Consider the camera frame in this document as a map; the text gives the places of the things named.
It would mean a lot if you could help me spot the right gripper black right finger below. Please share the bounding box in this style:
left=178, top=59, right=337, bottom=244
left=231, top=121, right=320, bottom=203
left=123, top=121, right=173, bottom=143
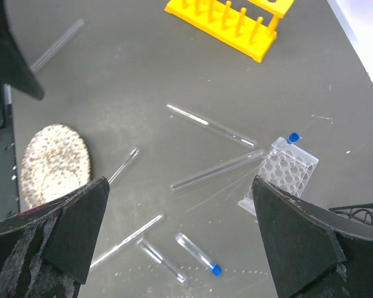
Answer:
left=251, top=176, right=373, bottom=297

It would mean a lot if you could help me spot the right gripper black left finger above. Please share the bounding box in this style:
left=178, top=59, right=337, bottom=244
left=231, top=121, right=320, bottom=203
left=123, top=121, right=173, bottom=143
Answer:
left=0, top=177, right=110, bottom=297

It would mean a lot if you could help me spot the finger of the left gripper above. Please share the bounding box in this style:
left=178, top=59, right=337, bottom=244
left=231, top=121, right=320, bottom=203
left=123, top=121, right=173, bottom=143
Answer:
left=0, top=1, right=44, bottom=100

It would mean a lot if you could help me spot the blue capped tube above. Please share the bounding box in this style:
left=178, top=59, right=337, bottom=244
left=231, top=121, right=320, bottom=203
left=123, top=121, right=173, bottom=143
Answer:
left=175, top=233, right=223, bottom=276
left=286, top=132, right=300, bottom=145

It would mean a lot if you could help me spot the clear acrylic tube rack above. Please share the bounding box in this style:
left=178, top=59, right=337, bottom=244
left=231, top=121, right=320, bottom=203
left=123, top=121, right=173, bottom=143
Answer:
left=237, top=136, right=320, bottom=217

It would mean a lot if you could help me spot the speckled ceramic plate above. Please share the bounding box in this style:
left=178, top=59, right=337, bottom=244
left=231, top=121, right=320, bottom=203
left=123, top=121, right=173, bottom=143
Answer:
left=21, top=124, right=91, bottom=209

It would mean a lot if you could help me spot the short clear glass tube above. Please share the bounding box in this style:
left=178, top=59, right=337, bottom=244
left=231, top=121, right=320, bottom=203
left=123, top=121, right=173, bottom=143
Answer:
left=137, top=238, right=188, bottom=284

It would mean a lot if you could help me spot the clear tube centre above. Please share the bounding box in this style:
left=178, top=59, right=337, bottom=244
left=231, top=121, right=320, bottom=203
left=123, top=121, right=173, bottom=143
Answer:
left=90, top=214, right=165, bottom=269

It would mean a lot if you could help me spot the long clear glass tube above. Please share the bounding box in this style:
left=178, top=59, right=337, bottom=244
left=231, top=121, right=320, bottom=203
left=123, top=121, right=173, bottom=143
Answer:
left=166, top=103, right=258, bottom=149

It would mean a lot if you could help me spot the glass tube near plate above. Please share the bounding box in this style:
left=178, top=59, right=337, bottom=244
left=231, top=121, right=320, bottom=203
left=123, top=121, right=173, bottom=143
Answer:
left=108, top=148, right=140, bottom=184

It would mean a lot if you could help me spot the yellow test tube rack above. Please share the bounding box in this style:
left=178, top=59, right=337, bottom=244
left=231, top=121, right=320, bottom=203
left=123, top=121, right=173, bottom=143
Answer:
left=164, top=0, right=294, bottom=63

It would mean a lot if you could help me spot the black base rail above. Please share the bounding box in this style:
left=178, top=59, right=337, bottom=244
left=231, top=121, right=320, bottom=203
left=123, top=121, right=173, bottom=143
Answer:
left=0, top=84, right=20, bottom=220

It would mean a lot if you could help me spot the black wire basket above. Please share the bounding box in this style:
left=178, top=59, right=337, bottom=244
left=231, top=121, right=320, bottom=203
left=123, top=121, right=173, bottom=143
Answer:
left=329, top=203, right=373, bottom=227

